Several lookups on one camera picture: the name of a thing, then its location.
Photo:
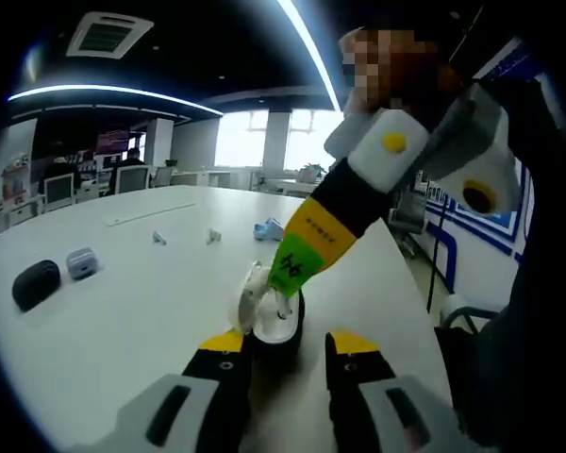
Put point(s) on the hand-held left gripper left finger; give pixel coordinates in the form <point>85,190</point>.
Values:
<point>217,391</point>

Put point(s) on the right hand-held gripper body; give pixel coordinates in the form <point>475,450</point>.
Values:
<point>481,156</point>

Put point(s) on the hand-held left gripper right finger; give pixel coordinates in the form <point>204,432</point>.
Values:
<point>358,396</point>

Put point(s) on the black googly-eyed earbud case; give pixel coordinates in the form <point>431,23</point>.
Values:
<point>273,332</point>

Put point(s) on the light blue earbud case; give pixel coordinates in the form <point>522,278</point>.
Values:
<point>269,229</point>

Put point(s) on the light blue earbud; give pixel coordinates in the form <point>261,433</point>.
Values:
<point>159,238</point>

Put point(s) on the lilac earbud case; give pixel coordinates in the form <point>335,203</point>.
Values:
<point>81,264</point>

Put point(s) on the black oval earbud case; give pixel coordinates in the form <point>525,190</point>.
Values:
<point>35,285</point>

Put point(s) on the bright office window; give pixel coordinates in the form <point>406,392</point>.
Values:
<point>240,141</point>

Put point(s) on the long curved ceiling light strip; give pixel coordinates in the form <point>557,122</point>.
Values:
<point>312,43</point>

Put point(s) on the small potted plant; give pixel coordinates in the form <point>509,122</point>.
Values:
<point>171,163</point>

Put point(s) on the person's black shirt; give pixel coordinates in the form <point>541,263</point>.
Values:
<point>537,354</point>

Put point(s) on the white mesh office chair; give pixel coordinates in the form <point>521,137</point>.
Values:
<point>132,179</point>
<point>59,191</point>

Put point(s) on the purple screen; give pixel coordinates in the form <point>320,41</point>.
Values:
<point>113,141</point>

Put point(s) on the shelf with colourful items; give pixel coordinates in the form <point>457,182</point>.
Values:
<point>16,184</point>

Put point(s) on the ceiling air conditioner vent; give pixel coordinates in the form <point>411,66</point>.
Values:
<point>108,35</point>

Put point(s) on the short curved ceiling light strip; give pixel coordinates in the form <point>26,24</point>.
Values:
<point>75,87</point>

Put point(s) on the white partition panel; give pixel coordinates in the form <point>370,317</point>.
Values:
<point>21,137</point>

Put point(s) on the blue and white wall board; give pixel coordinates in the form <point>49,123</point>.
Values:
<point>488,231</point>

